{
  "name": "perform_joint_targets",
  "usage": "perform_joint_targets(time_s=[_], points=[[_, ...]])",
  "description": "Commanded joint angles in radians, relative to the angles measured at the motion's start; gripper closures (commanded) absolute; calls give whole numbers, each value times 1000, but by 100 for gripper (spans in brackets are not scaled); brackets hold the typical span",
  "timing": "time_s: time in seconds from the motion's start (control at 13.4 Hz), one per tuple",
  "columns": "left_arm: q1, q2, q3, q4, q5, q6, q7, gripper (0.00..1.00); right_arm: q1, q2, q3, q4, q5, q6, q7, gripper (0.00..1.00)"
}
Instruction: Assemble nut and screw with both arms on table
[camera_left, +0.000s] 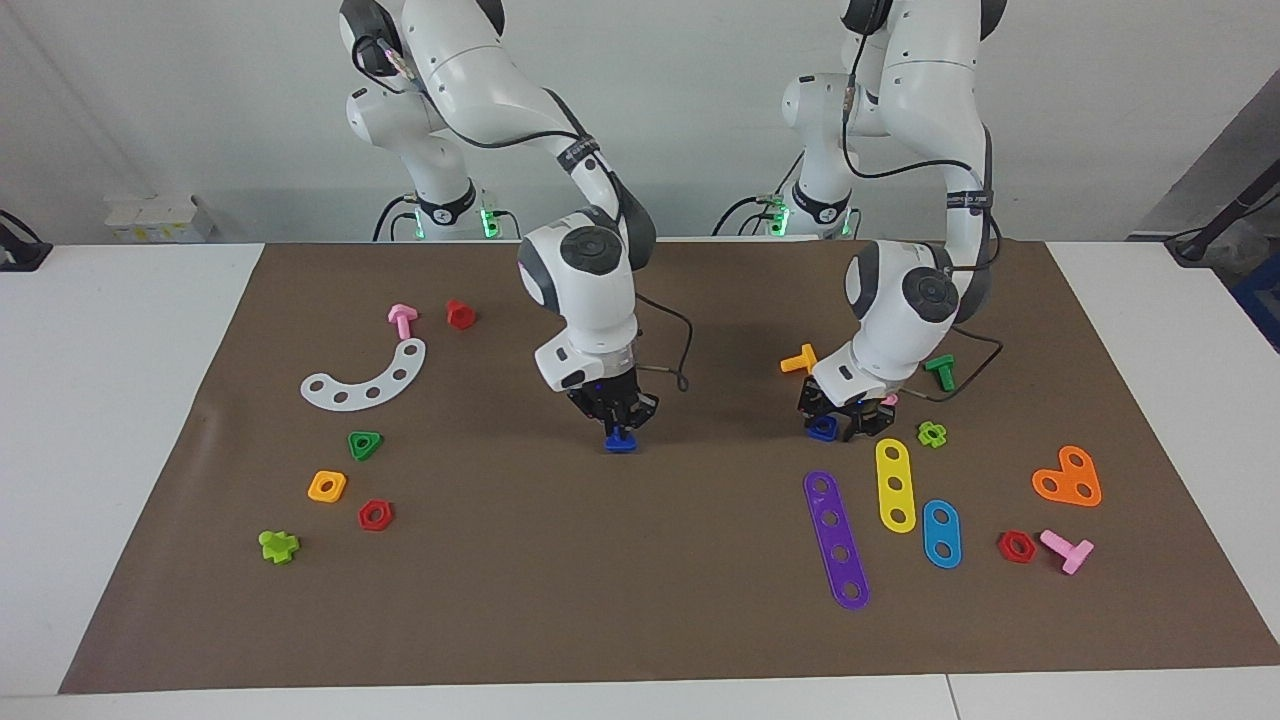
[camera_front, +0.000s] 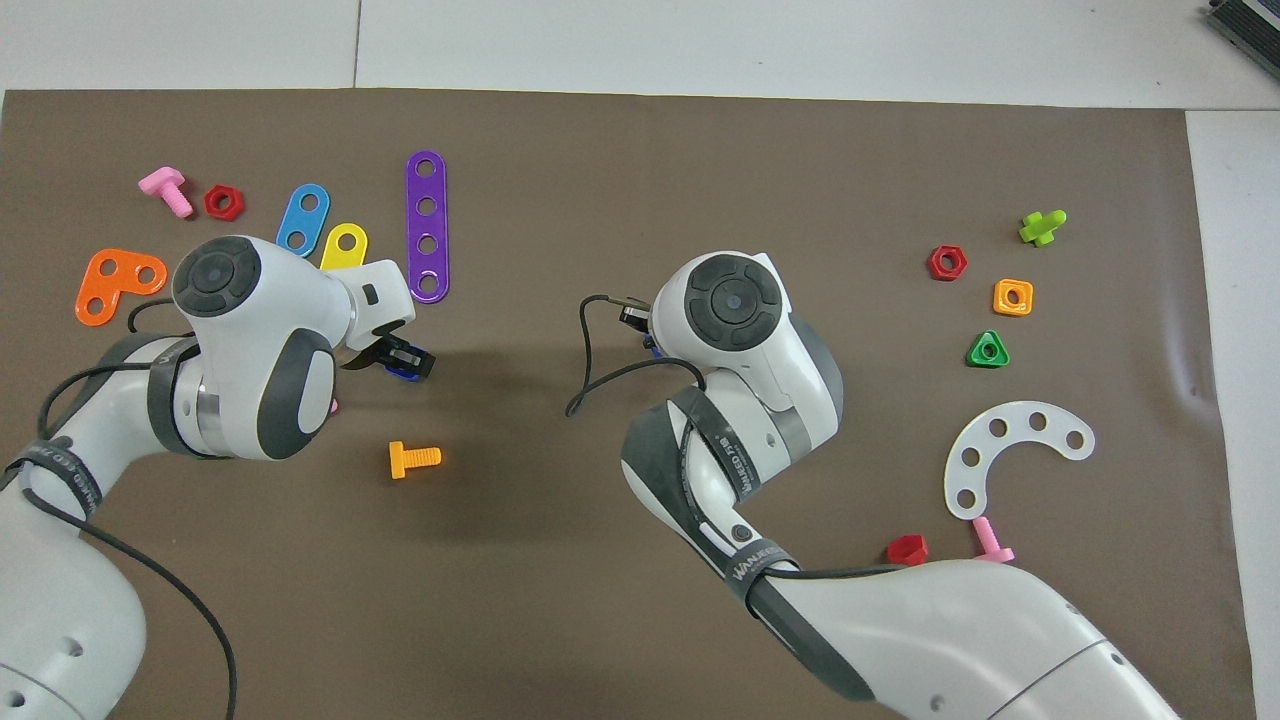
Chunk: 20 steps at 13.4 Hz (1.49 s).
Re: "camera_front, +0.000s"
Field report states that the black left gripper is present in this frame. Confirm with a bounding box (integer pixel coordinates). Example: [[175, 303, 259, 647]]
[[338, 328, 439, 382]]

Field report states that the purple four-hole strip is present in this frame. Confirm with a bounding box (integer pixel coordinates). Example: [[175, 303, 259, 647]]
[[405, 150, 451, 304]]

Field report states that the blue two-hole strip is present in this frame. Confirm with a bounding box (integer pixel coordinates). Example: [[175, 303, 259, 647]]
[[275, 183, 331, 258]]

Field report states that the pink square-head screw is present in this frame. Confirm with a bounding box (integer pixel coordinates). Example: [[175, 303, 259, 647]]
[[138, 166, 195, 220], [971, 516, 1016, 564]]

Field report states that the orange angled three-hole plate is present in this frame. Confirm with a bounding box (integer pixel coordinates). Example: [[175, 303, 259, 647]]
[[75, 248, 169, 327]]

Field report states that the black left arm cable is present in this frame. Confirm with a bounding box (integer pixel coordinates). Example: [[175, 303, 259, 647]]
[[18, 296, 239, 720]]

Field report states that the brown table mat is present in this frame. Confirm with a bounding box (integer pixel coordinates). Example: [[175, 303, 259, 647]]
[[0, 88, 1256, 720]]

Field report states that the lime green cross-head screw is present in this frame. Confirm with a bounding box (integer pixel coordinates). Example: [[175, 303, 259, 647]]
[[1018, 209, 1068, 248]]

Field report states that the white curved five-hole plate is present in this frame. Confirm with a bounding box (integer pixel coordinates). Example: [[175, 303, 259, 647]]
[[943, 401, 1096, 521]]

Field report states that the yellow three-hole strip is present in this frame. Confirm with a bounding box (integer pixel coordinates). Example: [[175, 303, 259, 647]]
[[319, 222, 369, 272]]

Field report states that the orange screw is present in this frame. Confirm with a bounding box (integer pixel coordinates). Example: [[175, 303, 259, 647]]
[[388, 441, 442, 480]]

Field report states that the grey ribbed metal device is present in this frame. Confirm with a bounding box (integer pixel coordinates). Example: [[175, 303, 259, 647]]
[[1205, 0, 1280, 54]]

